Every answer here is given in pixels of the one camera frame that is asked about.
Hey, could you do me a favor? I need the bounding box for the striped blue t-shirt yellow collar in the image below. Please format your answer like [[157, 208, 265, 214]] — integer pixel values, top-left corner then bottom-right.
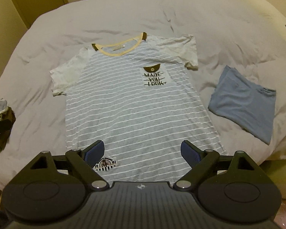
[[50, 33, 226, 183]]

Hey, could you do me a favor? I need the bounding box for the folded blue garment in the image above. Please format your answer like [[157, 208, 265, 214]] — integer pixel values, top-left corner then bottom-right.
[[208, 66, 276, 145]]

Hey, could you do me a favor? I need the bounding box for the dark brown garment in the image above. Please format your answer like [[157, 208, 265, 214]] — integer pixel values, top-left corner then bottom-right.
[[0, 99, 16, 152]]

